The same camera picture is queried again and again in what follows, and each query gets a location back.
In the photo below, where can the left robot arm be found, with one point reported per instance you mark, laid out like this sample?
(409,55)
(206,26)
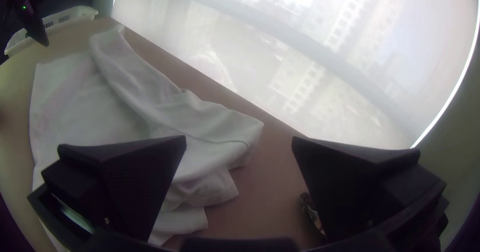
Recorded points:
(32,19)

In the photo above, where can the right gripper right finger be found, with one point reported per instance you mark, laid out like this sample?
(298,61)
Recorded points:
(345,192)

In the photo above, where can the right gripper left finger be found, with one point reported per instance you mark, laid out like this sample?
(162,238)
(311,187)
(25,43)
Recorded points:
(135,184)

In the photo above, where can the white laundry basket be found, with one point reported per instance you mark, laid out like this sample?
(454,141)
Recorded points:
(56,21)

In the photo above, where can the white t-shirt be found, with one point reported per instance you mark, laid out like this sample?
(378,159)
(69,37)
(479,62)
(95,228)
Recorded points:
(93,105)

